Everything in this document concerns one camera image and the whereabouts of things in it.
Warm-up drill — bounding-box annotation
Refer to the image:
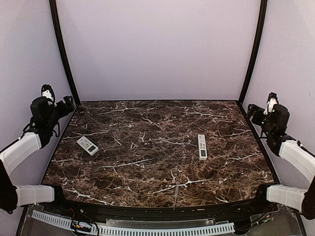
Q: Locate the long white remote control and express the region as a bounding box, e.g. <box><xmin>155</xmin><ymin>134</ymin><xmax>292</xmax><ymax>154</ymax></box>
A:
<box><xmin>197</xmin><ymin>134</ymin><xmax>208</xmax><ymax>160</ymax></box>

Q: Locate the clear handle screwdriver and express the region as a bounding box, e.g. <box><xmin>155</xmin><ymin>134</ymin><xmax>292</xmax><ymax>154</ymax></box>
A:
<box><xmin>173</xmin><ymin>183</ymin><xmax>179</xmax><ymax>211</ymax></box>

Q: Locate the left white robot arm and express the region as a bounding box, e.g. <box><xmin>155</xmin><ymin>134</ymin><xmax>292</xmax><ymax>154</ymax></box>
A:
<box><xmin>0</xmin><ymin>96</ymin><xmax>75</xmax><ymax>214</ymax></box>

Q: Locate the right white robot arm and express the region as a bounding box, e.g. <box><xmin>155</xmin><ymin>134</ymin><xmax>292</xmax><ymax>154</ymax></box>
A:
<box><xmin>247</xmin><ymin>104</ymin><xmax>315</xmax><ymax>220</ymax></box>

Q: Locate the small white remote control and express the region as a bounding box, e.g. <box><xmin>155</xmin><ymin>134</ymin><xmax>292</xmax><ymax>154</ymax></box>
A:
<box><xmin>76</xmin><ymin>136</ymin><xmax>99</xmax><ymax>156</ymax></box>

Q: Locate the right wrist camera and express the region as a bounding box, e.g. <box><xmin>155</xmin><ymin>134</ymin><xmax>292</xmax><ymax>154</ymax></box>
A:
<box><xmin>263</xmin><ymin>92</ymin><xmax>279</xmax><ymax>115</ymax></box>

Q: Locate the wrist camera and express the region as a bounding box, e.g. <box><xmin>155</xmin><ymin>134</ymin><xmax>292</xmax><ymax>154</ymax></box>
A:
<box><xmin>41</xmin><ymin>84</ymin><xmax>55</xmax><ymax>103</ymax></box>
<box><xmin>263</xmin><ymin>92</ymin><xmax>279</xmax><ymax>115</ymax></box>

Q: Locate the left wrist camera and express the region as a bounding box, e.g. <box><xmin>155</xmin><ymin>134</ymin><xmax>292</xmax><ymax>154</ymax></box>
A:
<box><xmin>41</xmin><ymin>84</ymin><xmax>55</xmax><ymax>103</ymax></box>

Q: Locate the black front table rail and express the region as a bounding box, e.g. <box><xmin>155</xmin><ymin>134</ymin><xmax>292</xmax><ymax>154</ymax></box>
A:
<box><xmin>44</xmin><ymin>199</ymin><xmax>279</xmax><ymax>223</ymax></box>

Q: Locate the left black frame post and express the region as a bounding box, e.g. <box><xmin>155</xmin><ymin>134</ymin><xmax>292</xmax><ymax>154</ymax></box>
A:
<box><xmin>49</xmin><ymin>0</ymin><xmax>81</xmax><ymax>106</ymax></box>

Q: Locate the black frame post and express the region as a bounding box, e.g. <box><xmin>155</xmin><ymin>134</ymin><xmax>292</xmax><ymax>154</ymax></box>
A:
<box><xmin>49</xmin><ymin>0</ymin><xmax>81</xmax><ymax>106</ymax></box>
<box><xmin>238</xmin><ymin>0</ymin><xmax>268</xmax><ymax>105</ymax></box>

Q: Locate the right black frame post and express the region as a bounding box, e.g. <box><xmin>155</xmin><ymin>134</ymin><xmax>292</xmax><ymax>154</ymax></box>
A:
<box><xmin>238</xmin><ymin>0</ymin><xmax>268</xmax><ymax>105</ymax></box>

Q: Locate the white slotted cable duct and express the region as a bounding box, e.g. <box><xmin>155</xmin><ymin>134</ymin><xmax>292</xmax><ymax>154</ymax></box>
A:
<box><xmin>31</xmin><ymin>210</ymin><xmax>235</xmax><ymax>236</ymax></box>

